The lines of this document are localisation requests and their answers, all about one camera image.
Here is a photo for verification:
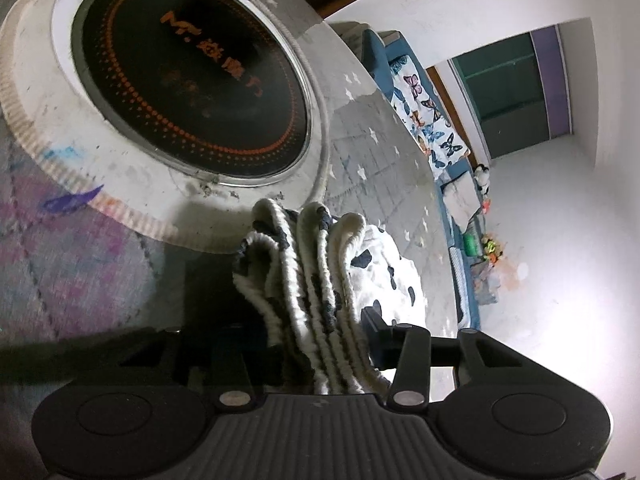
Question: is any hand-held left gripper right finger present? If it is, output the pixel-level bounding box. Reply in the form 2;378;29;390
360;306;547;409

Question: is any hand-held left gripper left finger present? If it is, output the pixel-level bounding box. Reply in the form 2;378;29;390
117;326;268;409

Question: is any white black-spotted fleece garment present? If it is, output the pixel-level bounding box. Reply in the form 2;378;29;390
231;197;428;396

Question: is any blue sofa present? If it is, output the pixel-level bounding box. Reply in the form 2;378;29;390
330;21;497;327

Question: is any orange toy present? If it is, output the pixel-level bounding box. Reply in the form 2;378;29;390
480;232;507;267

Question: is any white pillow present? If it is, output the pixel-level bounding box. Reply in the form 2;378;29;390
442;171;484;227

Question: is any grey star-print quilted mat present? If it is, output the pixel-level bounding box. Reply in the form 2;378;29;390
0;0;463;361

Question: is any black and white plush toy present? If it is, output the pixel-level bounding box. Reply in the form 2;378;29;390
472;162;494;196

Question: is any white butterfly-print blanket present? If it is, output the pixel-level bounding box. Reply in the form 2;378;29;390
390;52;472;182

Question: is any green glass door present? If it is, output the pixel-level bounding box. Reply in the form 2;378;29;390
451;32;552;159

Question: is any round built-in induction cooker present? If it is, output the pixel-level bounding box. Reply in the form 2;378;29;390
0;0;334;257

